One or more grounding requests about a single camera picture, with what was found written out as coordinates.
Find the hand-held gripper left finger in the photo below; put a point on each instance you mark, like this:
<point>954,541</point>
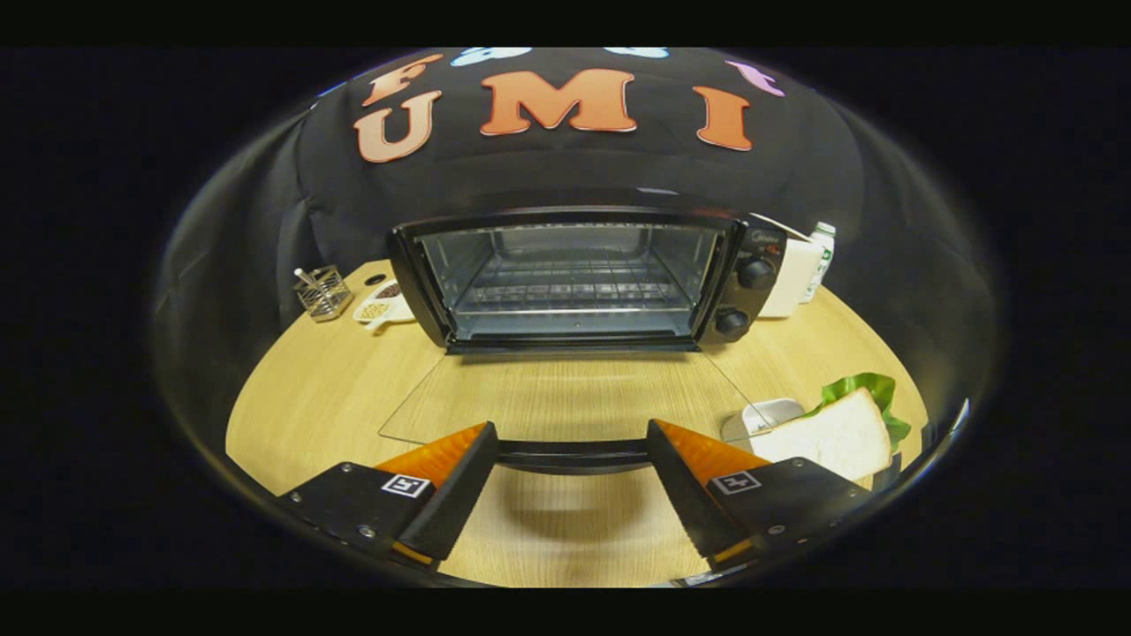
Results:
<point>459,499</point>

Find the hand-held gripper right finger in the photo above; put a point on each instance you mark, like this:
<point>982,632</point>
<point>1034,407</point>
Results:
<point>685,499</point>

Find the sandwich with lettuce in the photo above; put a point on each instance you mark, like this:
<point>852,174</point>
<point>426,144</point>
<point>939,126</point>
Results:
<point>839,437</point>

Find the black toaster oven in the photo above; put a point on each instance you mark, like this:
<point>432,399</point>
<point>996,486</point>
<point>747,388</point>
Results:
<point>751,256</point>

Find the white plastic tray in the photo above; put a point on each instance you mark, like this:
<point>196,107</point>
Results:
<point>769,415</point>

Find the white seasoning dish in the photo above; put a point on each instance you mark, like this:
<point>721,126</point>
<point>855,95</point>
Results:
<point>380,309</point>

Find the cream rectangular box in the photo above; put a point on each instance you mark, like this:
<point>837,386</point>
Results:
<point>791,283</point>

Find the white capped plastic bottle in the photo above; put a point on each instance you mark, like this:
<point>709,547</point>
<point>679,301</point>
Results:
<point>822,256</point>

